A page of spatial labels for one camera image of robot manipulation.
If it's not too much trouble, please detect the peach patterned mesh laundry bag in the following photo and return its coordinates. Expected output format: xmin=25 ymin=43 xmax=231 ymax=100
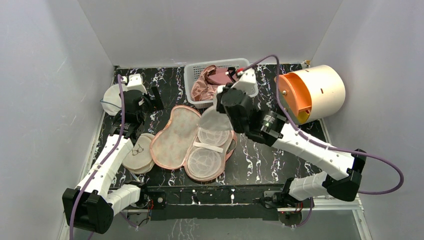
xmin=150 ymin=105 xmax=237 ymax=182

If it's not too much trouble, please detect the white satin bra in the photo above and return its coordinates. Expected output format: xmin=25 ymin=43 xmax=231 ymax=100
xmin=198 ymin=106 xmax=233 ymax=131

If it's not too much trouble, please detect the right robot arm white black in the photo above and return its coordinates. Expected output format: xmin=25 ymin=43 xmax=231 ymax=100
xmin=214 ymin=85 xmax=366 ymax=207

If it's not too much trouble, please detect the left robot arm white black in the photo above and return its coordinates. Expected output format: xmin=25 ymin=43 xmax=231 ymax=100
xmin=62 ymin=86 xmax=164 ymax=234

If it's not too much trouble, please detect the round white mesh laundry bag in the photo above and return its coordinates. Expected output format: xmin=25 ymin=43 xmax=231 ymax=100
xmin=100 ymin=84 xmax=124 ymax=117

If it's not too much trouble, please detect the pink bra black trim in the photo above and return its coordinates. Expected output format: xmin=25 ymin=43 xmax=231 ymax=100
xmin=206 ymin=67 xmax=242 ymax=85

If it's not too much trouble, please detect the pink satin garment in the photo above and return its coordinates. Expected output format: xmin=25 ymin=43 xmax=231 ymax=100
xmin=190 ymin=65 xmax=218 ymax=102

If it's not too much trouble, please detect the white orange toy washing drum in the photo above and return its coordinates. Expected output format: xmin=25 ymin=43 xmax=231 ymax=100
xmin=274 ymin=65 xmax=346 ymax=125

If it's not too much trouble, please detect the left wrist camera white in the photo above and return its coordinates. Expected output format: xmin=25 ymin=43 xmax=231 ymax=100
xmin=121 ymin=73 xmax=148 ymax=94

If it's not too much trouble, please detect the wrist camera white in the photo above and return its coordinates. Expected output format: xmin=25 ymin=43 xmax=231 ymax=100
xmin=121 ymin=73 xmax=148 ymax=94
xmin=231 ymin=68 xmax=259 ymax=98

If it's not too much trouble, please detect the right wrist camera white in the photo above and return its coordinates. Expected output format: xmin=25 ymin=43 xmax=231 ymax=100
xmin=231 ymin=68 xmax=259 ymax=98

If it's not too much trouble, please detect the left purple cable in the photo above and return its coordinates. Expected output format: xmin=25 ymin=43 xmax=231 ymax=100
xmin=68 ymin=74 xmax=140 ymax=240

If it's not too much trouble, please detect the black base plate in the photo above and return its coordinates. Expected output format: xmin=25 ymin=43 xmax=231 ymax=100
xmin=141 ymin=184 xmax=300 ymax=221

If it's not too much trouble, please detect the aluminium frame rail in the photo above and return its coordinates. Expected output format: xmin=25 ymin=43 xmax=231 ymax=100
xmin=62 ymin=105 xmax=368 ymax=234

